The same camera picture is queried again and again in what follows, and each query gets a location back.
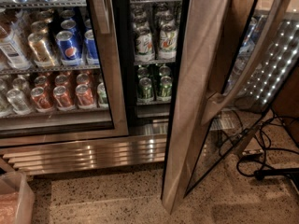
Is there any glass fridge door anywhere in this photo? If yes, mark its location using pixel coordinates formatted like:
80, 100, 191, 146
0, 0, 126, 143
162, 0, 298, 213

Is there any stainless fridge bottom grille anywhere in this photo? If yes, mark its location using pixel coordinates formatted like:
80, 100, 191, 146
0, 126, 263, 176

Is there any green soda can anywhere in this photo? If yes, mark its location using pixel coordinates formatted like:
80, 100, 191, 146
158, 76, 172, 101

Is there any white green can far left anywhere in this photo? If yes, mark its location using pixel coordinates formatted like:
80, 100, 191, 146
135, 26, 154, 62

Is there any red soda can right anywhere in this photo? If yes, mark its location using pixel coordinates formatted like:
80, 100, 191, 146
76, 84, 95, 108

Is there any red soda can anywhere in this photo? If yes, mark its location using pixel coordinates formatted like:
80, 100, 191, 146
31, 87, 54, 112
53, 86, 75, 111
76, 84, 95, 108

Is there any blue Pepsi can edge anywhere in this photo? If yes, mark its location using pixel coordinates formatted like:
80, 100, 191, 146
84, 30, 99, 64

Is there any red soda can middle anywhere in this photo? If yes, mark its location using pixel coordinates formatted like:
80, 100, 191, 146
53, 86, 75, 111

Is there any blue Pepsi can front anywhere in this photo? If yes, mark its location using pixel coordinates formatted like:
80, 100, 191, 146
56, 30, 82, 66

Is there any red soda can left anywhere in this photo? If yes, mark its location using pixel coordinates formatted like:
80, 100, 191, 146
31, 87, 54, 112

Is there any gold soda can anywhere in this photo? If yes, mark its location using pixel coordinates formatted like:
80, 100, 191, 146
28, 33, 59, 68

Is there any silver can lower left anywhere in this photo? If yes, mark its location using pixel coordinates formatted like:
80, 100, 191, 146
7, 89, 33, 115

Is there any clear labelled bottle left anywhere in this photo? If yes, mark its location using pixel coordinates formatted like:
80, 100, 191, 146
0, 22, 31, 70

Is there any clear plastic storage bin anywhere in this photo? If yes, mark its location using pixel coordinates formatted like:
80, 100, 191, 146
0, 172, 35, 224

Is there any black power cable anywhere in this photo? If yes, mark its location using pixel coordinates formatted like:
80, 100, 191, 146
218, 109, 299, 181

